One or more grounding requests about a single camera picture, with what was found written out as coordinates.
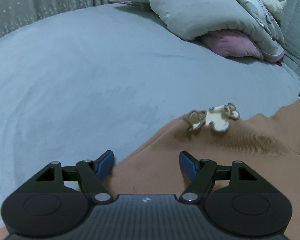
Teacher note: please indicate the brown ribbed ruffled garment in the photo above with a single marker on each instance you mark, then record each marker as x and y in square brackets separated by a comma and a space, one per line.
[240, 155]

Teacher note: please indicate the grey star-patterned curtain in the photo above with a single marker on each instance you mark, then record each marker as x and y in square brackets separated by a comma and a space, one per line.
[40, 2]

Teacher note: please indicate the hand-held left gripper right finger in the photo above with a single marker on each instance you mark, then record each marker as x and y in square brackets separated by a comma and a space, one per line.
[188, 163]

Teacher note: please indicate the striped cloth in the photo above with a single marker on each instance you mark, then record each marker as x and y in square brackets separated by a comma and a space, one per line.
[122, 0]

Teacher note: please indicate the grey quilt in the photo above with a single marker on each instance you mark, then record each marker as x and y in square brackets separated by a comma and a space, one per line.
[197, 10]

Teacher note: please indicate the white pillow with grey flowers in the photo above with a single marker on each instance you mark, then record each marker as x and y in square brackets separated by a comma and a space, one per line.
[255, 2]

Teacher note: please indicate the grey padded headboard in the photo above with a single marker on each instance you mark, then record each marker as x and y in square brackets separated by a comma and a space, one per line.
[295, 30]

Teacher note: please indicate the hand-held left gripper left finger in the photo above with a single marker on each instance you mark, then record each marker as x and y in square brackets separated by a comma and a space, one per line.
[103, 163]

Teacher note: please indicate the pink pillow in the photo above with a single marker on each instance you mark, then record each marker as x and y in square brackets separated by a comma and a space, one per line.
[230, 43]

